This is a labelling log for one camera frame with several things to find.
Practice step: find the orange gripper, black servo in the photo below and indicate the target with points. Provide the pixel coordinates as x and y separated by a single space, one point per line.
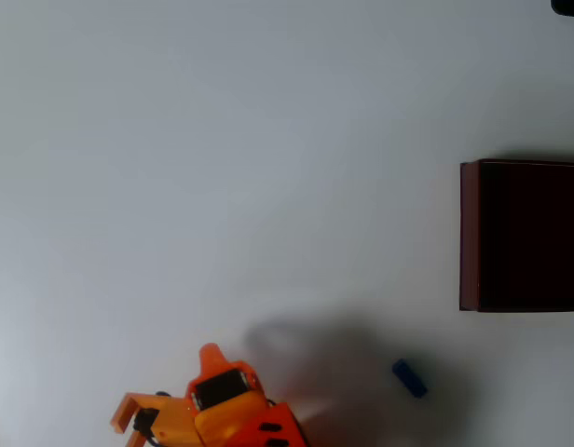
220 387

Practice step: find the small blue block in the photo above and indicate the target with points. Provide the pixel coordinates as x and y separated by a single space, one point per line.
409 378

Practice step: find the dark red box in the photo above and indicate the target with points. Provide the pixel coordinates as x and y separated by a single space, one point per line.
529 237

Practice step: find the light orange camera mount bracket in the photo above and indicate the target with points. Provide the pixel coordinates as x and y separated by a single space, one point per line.
175 419

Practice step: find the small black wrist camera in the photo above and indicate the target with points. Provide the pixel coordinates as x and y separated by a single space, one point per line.
144 419

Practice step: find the black object at frame corner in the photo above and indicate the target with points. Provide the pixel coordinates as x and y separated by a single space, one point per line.
571 7

